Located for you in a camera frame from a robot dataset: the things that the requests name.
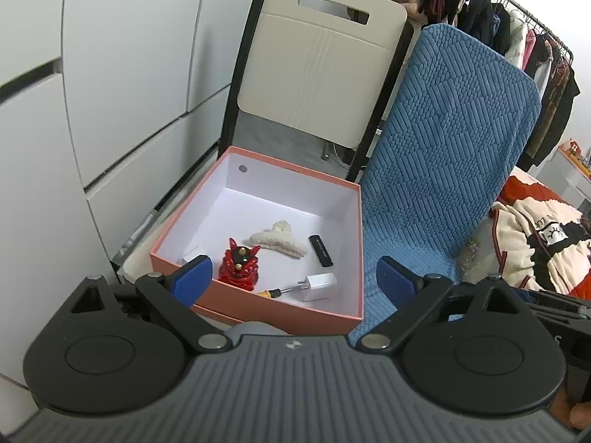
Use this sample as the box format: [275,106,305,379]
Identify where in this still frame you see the person's right hand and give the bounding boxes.
[551,390,591,431]

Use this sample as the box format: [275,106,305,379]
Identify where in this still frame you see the blue quilted blanket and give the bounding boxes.
[346,23,542,347]

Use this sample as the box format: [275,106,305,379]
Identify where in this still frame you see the pink cardboard box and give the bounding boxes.
[148,145,365,337]

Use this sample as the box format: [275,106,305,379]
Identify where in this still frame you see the row of hanging clothes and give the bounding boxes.
[365,0,581,169]

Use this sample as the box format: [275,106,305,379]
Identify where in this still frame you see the white wardrobe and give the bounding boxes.
[0,0,264,388]

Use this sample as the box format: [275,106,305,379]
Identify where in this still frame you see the beige folding chair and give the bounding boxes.
[221,0,416,183]

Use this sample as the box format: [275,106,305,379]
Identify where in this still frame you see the black metal clothes rack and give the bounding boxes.
[369,0,575,65]

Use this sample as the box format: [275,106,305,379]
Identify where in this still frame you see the red and cream printed blanket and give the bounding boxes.
[455,168,591,298]

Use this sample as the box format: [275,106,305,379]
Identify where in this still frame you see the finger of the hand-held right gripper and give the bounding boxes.
[524,289,591,329]

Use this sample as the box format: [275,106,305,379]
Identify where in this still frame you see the white charger plug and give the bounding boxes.
[295,272,338,303]
[181,247,208,268]

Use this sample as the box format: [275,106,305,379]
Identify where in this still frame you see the white side table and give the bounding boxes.
[522,141,591,208]

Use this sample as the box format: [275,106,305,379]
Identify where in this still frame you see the small yellow-handled screwdriver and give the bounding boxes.
[255,286,305,299]

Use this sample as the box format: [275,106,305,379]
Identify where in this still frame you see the red lion figurine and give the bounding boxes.
[218,237,262,292]

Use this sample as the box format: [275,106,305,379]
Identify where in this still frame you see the cream fluffy hair claw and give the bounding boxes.
[244,220,308,259]

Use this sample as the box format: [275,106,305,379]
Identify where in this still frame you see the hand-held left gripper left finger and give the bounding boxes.
[68,255,232,352]

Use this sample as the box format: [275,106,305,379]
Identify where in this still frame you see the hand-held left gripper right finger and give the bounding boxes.
[360,256,527,350]

